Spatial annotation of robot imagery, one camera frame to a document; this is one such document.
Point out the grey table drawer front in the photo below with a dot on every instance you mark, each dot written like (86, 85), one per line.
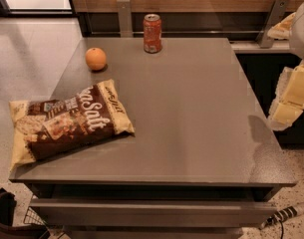
(152, 213)

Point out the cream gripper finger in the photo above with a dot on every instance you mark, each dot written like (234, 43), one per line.
(281, 30)
(288, 104)

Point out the black wire basket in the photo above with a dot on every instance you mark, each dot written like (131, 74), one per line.
(31, 217)

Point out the red coke can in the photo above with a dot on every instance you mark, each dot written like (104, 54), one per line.
(152, 33)

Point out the left metal wall bracket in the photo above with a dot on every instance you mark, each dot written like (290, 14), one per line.
(125, 18)

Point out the right metal wall bracket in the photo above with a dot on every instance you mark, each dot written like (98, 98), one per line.
(275, 15)

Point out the dark brown chair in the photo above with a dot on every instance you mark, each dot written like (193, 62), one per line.
(8, 230)

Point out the metal wall bracket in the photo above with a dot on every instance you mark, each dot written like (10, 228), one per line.
(125, 18)
(275, 15)

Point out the orange fruit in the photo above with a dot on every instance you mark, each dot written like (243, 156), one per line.
(96, 59)

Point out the brown sea salt chip bag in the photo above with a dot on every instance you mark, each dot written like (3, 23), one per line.
(44, 129)

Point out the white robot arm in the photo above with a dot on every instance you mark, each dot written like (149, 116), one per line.
(296, 35)

